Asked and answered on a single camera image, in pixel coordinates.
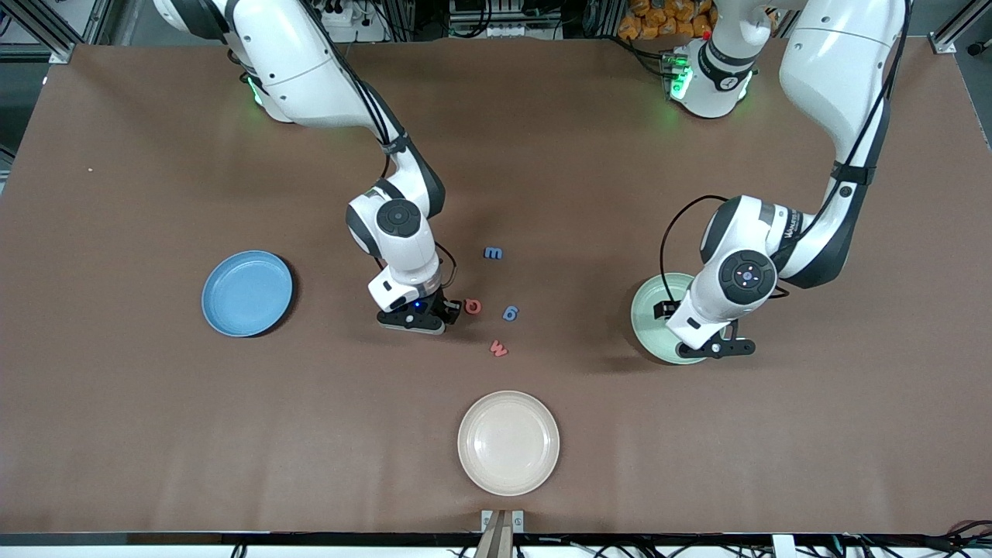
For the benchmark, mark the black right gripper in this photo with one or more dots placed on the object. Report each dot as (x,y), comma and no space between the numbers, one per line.
(441,304)

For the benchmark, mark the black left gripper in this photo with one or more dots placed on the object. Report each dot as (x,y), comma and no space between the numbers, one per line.
(664,310)

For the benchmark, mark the blue lowercase g letter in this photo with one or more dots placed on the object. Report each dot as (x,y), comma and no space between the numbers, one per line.
(511,314)

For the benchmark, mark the red lowercase w letter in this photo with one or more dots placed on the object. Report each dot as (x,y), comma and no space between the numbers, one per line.
(499,350)

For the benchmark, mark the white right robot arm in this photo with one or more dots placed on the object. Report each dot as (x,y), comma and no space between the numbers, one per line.
(310,70)

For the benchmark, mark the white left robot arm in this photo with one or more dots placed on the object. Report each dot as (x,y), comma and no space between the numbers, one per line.
(837,70)

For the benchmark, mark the green plate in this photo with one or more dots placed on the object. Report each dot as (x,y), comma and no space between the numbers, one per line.
(647,310)

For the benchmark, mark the red uppercase Q letter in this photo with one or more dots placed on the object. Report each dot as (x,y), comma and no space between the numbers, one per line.
(474,313)

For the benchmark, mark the cream plate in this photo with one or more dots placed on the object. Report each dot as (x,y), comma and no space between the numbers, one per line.
(508,446)

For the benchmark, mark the blue plate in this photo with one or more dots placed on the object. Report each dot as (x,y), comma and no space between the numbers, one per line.
(240,298)

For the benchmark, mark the brown table cover sheet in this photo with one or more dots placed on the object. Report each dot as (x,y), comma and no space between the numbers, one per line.
(496,155)

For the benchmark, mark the small white box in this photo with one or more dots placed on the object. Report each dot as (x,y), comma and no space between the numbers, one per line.
(783,546)

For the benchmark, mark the bag of orange items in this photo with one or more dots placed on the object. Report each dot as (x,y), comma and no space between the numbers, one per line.
(666,19)

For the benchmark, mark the white power strip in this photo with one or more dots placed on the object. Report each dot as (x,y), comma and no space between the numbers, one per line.
(341,14)

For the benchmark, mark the metal table edge bracket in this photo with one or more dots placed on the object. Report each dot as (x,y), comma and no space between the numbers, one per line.
(502,523)

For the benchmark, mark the black table edge rail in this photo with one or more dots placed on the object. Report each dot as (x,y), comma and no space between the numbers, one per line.
(155,538)

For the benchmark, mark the aluminium frame profile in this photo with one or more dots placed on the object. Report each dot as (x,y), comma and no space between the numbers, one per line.
(957,31)
(54,39)

